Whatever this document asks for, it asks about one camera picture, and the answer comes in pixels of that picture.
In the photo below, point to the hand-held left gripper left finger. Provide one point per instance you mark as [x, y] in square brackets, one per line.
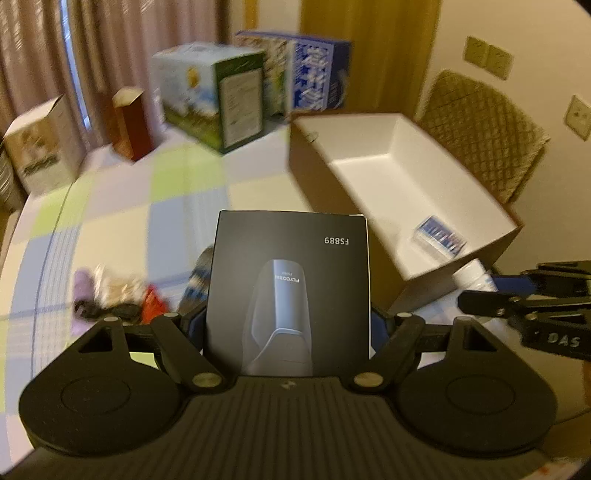
[195, 326]

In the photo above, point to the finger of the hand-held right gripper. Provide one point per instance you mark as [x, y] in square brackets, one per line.
[545, 284]
[508, 302]

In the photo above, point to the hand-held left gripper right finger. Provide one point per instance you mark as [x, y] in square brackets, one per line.
[377, 330]

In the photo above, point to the white bottle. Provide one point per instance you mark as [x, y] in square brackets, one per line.
[473, 277]

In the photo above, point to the bag of cotton swabs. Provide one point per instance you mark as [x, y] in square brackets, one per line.
[117, 286]

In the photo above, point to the black shaver box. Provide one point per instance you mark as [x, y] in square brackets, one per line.
[286, 286]

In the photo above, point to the purple tube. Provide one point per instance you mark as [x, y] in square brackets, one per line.
[83, 295]

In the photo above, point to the cardboard box with white inside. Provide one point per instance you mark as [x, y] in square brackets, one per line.
[392, 152]

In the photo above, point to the red small packet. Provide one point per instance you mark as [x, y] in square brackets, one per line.
[153, 304]

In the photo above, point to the black small item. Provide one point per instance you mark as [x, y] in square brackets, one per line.
[108, 311]

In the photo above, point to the blue card pack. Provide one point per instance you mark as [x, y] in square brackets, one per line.
[438, 234]

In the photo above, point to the checkered tablecloth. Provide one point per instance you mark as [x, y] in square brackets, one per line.
[152, 198]

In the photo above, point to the brown tall box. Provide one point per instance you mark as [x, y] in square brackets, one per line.
[134, 124]

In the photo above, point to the green milk carton box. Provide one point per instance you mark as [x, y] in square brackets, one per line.
[207, 101]

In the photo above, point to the white printed box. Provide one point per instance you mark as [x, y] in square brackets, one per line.
[41, 147]

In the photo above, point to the blue patterned box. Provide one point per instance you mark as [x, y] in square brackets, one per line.
[314, 74]

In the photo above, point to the pink striped curtain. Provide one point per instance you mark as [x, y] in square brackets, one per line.
[92, 41]

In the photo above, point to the golden curtain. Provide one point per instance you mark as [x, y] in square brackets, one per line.
[369, 27]

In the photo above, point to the beige wall outlet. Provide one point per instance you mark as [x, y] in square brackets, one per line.
[500, 61]
[580, 115]
[476, 50]

